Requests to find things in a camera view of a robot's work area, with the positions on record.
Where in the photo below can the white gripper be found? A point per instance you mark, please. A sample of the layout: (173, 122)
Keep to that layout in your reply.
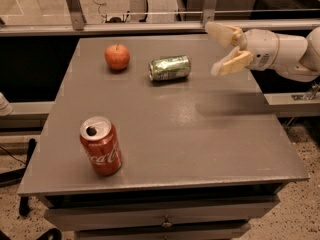
(261, 49)

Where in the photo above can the green soda can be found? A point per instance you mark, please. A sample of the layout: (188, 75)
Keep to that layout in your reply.
(169, 68)

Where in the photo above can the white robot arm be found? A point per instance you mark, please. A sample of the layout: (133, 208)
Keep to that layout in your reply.
(292, 57)

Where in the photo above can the red coca-cola can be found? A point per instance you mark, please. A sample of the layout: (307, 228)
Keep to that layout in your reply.
(98, 137)

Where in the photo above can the grey drawer cabinet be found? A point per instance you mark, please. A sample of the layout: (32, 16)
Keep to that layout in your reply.
(206, 153)

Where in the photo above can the red apple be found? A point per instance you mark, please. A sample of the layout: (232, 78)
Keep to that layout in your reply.
(117, 56)

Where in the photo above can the metal drawer knob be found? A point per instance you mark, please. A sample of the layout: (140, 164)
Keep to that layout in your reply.
(166, 223)

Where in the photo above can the white cylindrical object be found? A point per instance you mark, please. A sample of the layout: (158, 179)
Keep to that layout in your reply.
(5, 107)

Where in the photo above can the metal railing frame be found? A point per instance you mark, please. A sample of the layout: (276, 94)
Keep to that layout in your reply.
(114, 17)

